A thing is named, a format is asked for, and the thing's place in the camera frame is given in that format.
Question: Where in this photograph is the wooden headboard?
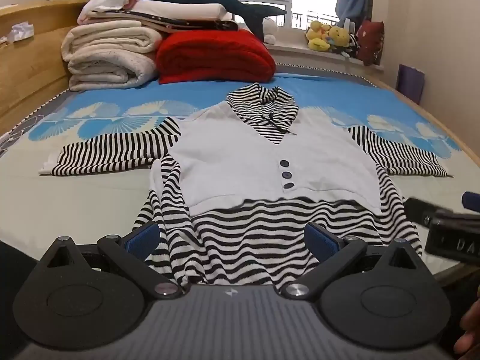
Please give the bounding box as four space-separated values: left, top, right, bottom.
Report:
0 0 99 137

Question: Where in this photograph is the blue fan print bed sheet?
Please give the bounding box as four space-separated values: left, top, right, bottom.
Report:
0 71 471 274

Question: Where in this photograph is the purple box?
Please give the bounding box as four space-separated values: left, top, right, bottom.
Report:
396 64 426 104

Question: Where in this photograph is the yellow plush toy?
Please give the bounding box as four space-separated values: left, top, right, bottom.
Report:
328 25 355 54
305 20 334 52

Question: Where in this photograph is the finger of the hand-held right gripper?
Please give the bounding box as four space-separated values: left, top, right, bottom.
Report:
461 191 480 212
406 197 451 229

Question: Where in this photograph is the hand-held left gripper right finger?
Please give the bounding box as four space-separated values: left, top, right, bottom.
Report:
281 223 428 301

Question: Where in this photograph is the teal shark plush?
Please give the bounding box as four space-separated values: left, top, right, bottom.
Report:
140 0 287 41

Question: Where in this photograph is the white crumpled tissue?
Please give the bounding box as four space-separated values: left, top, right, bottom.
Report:
5 22 37 44

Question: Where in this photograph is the red folded blanket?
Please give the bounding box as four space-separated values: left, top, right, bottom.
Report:
155 29 277 84

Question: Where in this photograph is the person's right hand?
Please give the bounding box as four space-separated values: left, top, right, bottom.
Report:
454 299 480 354

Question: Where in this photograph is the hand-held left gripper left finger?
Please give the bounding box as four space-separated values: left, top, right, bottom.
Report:
39 221 184 301

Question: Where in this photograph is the white folded quilt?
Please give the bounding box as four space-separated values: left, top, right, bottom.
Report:
87 0 239 33

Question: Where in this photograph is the white plush toy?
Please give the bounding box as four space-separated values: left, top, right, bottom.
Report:
260 19 279 44

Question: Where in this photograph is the dark red cushion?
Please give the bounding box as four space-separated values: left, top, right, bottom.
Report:
356 20 386 65

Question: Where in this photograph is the white windowsill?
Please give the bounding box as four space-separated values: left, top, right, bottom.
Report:
263 42 388 75

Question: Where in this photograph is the white folded blanket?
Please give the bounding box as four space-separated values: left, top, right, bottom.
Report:
61 20 164 91

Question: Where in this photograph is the striped shirt with white vest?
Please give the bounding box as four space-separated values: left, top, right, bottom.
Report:
38 82 452 287

